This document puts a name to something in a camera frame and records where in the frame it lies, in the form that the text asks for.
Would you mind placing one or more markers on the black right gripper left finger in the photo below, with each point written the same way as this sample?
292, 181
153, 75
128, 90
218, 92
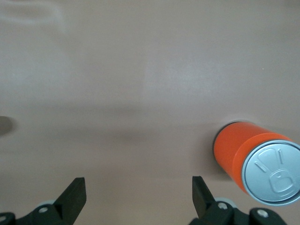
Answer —
70, 199

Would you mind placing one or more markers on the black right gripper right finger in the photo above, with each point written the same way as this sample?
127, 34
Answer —
202, 201

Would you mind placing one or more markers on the orange can with grey lid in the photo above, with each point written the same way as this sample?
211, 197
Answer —
234, 147

